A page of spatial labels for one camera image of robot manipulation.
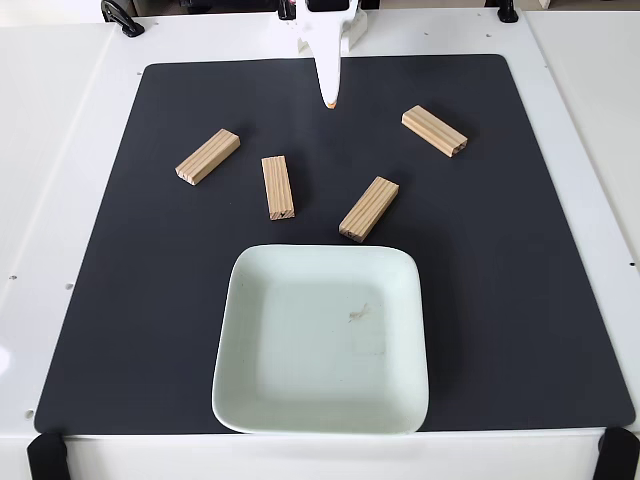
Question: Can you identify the pale green square plate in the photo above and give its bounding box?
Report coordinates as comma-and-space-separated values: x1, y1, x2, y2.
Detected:
211, 243, 431, 435

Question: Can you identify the grooved wooden block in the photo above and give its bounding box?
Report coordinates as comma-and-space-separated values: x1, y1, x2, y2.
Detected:
401, 104, 470, 159
338, 175, 401, 245
260, 155, 296, 222
174, 128, 242, 188

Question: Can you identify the black rubber mat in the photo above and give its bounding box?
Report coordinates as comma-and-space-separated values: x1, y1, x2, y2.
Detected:
33, 53, 636, 435

